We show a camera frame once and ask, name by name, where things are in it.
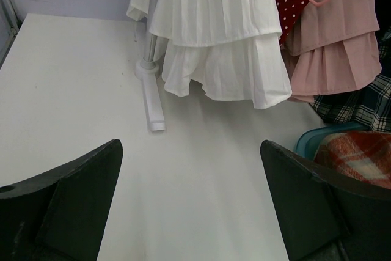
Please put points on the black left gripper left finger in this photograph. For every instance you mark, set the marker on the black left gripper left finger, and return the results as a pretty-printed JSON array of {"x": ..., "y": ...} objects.
[{"x": 61, "y": 214}]

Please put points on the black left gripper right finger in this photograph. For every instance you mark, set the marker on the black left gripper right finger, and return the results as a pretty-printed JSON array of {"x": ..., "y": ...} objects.
[{"x": 323, "y": 214}]

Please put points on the red plaid skirt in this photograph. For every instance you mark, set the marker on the red plaid skirt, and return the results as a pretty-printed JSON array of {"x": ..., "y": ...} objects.
[{"x": 362, "y": 155}]

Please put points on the navy plaid skirt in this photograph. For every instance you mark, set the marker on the navy plaid skirt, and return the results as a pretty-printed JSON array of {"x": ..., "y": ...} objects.
[{"x": 369, "y": 106}]

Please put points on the teal plastic basin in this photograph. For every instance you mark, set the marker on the teal plastic basin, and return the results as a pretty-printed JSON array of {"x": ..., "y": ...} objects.
[{"x": 307, "y": 145}]

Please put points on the white metal clothes rack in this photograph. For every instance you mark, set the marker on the white metal clothes rack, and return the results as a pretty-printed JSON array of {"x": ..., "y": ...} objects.
[{"x": 148, "y": 71}]

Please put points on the pink ruffled dress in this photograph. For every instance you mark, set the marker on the pink ruffled dress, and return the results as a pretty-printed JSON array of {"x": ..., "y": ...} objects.
[{"x": 332, "y": 49}]

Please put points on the white dress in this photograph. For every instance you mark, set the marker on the white dress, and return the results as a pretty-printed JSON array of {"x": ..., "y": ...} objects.
[{"x": 231, "y": 47}]

